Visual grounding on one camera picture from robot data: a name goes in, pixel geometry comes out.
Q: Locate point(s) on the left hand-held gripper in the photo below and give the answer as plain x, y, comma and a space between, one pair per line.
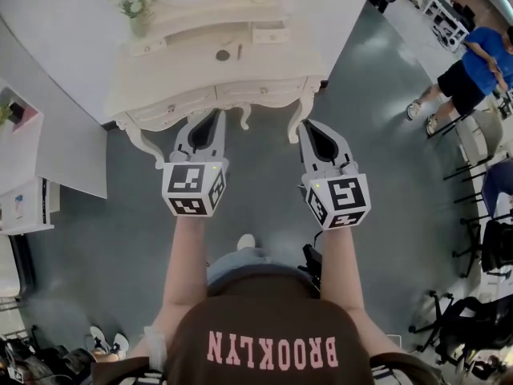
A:
184, 183

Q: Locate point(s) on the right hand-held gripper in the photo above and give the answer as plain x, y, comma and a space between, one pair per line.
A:
346, 195

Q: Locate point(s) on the cream vanity dressing table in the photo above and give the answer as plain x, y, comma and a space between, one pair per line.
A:
180, 74

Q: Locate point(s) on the small round dark compact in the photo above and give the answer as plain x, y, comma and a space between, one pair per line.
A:
222, 55

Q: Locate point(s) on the pink makeup brush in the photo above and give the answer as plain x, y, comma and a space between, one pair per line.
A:
239, 51

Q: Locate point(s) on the person's left forearm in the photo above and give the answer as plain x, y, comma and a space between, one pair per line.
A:
188, 255

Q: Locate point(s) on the person's right forearm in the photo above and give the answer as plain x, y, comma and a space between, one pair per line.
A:
340, 267

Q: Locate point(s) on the person's white shoe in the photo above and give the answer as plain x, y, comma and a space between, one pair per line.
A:
245, 241

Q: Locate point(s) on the person's blue jeans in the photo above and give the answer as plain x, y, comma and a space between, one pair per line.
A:
240, 259

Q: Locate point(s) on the green vase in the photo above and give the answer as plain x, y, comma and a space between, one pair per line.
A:
139, 26

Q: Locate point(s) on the white chair black legs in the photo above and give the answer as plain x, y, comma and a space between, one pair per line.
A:
481, 139

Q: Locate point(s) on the white shelf pink interior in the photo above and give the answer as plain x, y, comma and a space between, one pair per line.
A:
28, 118

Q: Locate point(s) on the blue chair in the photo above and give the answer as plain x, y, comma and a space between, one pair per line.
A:
499, 183

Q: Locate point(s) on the person's brown t-shirt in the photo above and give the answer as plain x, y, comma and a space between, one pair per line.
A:
272, 319

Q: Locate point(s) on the white metal rack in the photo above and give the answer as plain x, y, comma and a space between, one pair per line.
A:
432, 4

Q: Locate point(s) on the white cabinet black stripe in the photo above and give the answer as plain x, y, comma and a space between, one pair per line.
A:
28, 199

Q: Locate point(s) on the black office chair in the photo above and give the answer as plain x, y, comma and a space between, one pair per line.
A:
461, 327
497, 247

